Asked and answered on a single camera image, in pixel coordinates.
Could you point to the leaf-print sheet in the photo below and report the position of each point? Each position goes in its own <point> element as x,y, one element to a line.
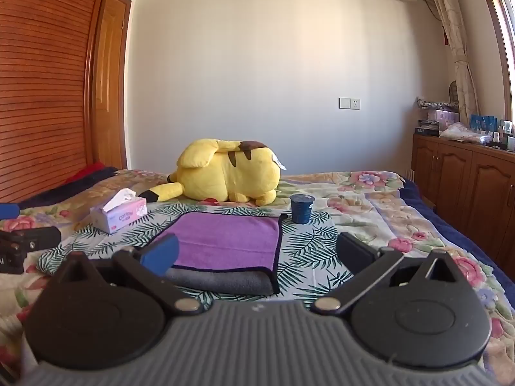
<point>308,249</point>

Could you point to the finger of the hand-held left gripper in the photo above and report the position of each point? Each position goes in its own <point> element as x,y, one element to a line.
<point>36,238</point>
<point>8,210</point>

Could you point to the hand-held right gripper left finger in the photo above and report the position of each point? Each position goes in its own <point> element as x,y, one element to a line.
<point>163,255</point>

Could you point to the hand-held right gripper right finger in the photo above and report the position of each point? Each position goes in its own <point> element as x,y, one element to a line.
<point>354,249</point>

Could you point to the wooden cabinet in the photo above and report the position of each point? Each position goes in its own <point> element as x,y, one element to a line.
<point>470,185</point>

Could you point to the dark navy blanket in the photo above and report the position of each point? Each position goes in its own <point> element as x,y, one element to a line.
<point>80,188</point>

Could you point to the patterned beige curtain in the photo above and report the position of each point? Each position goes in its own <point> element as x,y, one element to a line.
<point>454,48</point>

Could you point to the navy bed sheet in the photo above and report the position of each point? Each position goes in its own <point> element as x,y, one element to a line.
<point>462,245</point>

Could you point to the red cloth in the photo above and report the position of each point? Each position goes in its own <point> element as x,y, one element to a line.
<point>86,171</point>

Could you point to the pink tissue box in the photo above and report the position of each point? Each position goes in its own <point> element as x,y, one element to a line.
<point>120,218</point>

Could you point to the dark blue cup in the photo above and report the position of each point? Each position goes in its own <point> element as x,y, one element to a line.
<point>301,211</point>

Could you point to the stack of dark books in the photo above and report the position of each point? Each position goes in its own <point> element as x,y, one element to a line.
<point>427,127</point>

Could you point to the yellow plush toy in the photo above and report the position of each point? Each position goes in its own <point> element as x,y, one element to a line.
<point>233,173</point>

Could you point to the patterned storage box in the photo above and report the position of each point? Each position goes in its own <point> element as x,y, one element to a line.
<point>442,115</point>

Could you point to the floral cloth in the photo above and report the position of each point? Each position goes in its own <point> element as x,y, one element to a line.
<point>460,132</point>

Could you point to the purple towel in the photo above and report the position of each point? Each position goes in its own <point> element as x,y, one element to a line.
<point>225,237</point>

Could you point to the wooden door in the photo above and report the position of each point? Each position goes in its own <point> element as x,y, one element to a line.
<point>110,88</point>

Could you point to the grey towel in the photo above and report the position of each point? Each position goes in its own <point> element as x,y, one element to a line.
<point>225,281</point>

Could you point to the wooden window frame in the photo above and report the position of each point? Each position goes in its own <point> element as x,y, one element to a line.
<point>497,28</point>

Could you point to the white wall socket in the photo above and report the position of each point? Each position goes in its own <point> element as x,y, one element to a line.
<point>349,103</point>

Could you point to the wooden louvered wardrobe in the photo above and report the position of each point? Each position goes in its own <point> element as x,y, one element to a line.
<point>44,88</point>

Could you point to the small white bottle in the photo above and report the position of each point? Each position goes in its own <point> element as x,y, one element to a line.
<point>496,136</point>

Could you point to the blue boxes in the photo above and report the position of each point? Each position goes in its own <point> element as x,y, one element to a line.
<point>483,122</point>

